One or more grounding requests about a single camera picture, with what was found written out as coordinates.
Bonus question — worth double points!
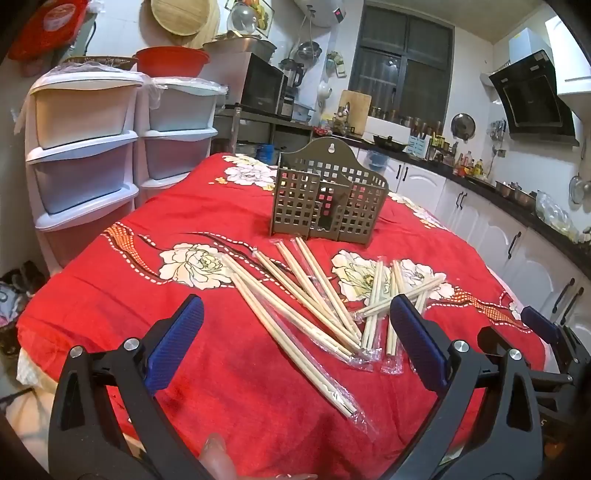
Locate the metal basin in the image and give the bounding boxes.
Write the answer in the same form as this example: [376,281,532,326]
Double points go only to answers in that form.
[203,36,278,63]

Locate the metal bowls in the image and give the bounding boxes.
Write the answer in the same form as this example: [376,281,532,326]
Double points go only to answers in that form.
[496,180,536,206]

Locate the clear plastic bag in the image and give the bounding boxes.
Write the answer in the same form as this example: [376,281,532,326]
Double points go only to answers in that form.
[536,191,580,241]

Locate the woven basket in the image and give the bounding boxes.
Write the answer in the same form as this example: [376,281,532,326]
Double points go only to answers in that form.
[60,55,139,72]

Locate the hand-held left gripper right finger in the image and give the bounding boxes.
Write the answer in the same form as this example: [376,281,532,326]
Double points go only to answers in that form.
[390,294,543,480]

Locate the glass pot lid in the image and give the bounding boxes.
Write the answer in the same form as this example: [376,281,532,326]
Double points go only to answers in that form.
[228,0,259,35]

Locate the red plastic basin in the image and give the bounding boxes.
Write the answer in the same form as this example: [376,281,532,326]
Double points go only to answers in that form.
[134,46,211,79]

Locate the person's left hand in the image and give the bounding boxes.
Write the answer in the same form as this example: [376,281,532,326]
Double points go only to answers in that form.
[202,434,241,480]

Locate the black countertop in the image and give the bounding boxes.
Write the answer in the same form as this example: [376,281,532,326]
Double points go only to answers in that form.
[360,138,591,252]

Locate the red floral blanket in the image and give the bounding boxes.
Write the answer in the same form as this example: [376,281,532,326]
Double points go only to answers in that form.
[16,152,561,480]

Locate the white kitchen base cabinets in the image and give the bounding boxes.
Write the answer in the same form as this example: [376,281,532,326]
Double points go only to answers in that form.
[355,148,591,333]

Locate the white wall cabinet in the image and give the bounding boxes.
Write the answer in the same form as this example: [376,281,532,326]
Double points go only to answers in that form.
[545,14,591,97]

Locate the white plastic drawer tower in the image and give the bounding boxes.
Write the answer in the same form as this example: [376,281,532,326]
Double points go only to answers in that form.
[25,65,145,278]
[139,78,228,195]

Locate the black microwave oven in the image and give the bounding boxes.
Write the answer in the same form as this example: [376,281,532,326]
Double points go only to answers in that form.
[240,52,289,116]

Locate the hanging metal strainer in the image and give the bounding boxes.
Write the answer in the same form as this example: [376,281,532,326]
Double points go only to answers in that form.
[569,173,591,206]

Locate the hanging metal colander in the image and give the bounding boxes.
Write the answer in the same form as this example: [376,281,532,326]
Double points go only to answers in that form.
[295,41,322,63]

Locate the pile of chopsticks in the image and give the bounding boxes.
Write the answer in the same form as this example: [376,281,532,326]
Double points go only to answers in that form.
[221,236,448,423]

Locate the metal shelf table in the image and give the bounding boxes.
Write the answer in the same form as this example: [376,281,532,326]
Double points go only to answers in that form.
[215,104,315,160]

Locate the round bamboo lid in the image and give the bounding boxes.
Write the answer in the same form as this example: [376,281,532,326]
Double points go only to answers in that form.
[151,0,208,37]
[185,0,221,49]

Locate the dark kitchen window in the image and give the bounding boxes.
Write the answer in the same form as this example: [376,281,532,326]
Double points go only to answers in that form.
[348,6,455,123]

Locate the brown plastic utensil holder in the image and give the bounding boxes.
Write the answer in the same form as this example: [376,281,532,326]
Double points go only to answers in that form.
[269,137,390,244]

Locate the red plastic bag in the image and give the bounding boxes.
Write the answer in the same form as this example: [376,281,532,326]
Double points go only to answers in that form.
[7,0,90,61]

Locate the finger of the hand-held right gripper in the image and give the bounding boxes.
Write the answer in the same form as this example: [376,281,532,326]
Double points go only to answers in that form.
[477,325,575,388]
[520,305,591,370]

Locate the hanging steel pot lid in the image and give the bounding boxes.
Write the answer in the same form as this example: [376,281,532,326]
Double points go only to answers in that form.
[451,113,476,140]

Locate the wooden cutting board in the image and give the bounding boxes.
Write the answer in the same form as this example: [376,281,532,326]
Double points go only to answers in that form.
[339,90,372,134]

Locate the white water heater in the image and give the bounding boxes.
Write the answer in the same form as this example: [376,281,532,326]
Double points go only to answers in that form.
[291,0,348,28]

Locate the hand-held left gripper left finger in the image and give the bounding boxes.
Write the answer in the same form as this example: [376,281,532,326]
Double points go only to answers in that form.
[48,294,218,480]

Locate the black range hood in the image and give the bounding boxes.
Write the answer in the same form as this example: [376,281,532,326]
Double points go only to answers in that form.
[488,28,580,146]

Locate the black wok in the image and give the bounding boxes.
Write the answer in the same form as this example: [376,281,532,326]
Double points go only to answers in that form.
[372,134,411,151]

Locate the row of condiment bottles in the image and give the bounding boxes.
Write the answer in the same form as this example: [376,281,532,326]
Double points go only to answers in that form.
[452,150,490,178]

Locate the dark shoes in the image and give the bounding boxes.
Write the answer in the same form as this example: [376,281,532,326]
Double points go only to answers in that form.
[0,261,47,296]

